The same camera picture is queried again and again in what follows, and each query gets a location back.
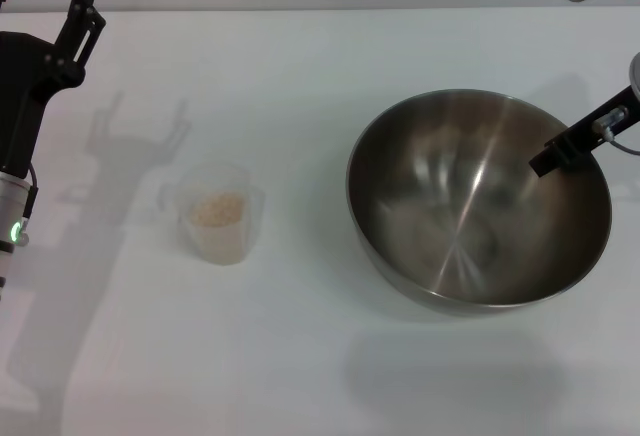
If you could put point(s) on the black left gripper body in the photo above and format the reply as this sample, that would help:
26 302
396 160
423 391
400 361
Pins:
20 96

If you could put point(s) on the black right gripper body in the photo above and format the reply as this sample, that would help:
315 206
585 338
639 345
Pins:
607 106

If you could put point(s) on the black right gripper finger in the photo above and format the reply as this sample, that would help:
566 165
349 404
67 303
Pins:
545 162

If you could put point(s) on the stainless steel bowl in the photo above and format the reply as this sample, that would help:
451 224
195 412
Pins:
475 206

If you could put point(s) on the white rice grains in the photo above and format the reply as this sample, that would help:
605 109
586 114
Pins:
217 208

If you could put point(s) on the clear plastic measuring cup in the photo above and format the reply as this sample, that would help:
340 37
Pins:
220 246

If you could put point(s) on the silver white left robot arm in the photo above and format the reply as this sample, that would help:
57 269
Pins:
12 206

